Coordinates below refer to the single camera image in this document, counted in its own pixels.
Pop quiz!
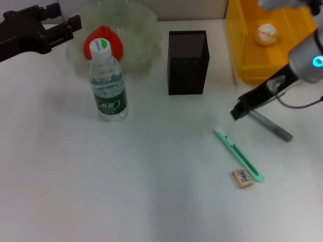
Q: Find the pale green glass fruit plate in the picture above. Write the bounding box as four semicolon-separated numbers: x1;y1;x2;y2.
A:
66;0;162;77

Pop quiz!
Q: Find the black mesh pen holder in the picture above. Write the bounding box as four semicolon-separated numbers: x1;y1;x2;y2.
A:
168;30;210;96

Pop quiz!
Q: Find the red fuzzy ball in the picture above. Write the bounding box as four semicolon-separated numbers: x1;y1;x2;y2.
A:
83;25;124;63

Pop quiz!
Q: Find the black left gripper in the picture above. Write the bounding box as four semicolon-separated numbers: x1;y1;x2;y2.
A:
0;2;83;63

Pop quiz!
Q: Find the yellow plastic bin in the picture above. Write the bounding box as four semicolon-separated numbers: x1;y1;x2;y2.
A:
226;0;318;85

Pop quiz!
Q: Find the white paper ball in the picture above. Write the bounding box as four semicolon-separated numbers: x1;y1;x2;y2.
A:
253;23;280;46

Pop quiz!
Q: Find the grey marker pen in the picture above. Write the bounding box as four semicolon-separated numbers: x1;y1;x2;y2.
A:
248;109;294;142

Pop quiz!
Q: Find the beige eraser with barcode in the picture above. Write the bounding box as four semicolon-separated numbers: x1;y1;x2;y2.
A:
231;168;254;189

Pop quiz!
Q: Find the grey right gripper cable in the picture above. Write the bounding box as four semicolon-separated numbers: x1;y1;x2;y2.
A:
274;83;323;109

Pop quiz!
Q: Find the clear green-label water bottle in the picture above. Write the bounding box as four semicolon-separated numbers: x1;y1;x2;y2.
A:
88;37;129;123

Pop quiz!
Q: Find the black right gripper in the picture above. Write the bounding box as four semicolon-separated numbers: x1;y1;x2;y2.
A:
230;64;300;122

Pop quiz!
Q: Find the green utility knife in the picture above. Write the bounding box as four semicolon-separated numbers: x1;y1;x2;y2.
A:
213;128;264;183

